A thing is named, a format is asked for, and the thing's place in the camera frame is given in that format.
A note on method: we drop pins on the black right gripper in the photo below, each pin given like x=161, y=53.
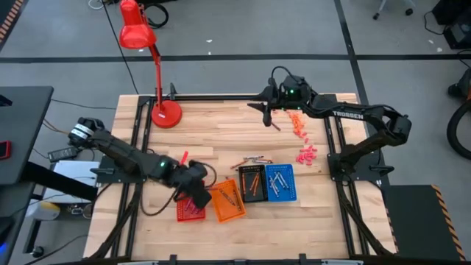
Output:
x=279, y=99

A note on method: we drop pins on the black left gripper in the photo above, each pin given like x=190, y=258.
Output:
x=192, y=176

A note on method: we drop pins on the purple crayon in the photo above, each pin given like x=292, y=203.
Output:
x=195, y=210
x=188, y=204

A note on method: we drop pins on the brown crayon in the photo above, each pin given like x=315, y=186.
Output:
x=237, y=200
x=227, y=197

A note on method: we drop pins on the red plastic basket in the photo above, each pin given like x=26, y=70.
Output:
x=184, y=217

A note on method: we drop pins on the orange plastic basket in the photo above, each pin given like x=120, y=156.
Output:
x=221, y=213

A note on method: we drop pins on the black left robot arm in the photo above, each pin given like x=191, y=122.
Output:
x=129, y=156

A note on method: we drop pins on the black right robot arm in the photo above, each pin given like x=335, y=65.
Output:
x=347, y=115

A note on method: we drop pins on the black plastic basket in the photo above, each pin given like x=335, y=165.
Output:
x=248, y=197

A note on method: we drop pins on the blue plastic basket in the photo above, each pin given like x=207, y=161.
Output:
x=290, y=193

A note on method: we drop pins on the clear safety glasses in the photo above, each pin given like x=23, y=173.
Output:
x=79, y=210

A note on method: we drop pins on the white flat box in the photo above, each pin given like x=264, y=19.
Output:
x=73, y=170

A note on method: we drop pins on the black power adapter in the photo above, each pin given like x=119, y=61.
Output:
x=60, y=154

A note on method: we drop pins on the red desk lamp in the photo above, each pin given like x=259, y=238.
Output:
x=136, y=33

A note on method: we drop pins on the yellow white round object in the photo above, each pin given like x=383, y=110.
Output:
x=44, y=210

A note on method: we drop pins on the office chair base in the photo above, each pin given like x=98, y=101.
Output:
x=409, y=12

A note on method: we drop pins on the black caster wheel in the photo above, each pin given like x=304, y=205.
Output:
x=37, y=251

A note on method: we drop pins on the black standing desk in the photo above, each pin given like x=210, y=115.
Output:
x=22, y=129

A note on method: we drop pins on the red phone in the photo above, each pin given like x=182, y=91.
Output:
x=3, y=149

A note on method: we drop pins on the large hazard striped black mat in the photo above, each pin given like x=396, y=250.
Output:
x=416, y=221

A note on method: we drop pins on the small black desk object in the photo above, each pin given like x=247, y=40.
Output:
x=4, y=100

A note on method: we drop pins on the black equipment box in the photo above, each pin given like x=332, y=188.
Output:
x=458, y=35

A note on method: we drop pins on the black equipment case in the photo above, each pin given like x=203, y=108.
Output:
x=452, y=9

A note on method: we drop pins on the small hazard striped mat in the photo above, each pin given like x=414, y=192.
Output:
x=5, y=9

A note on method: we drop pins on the black aluminium table frame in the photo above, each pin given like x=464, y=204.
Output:
x=206, y=97

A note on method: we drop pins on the black frame clamp lever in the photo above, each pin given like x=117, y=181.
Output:
x=172, y=91

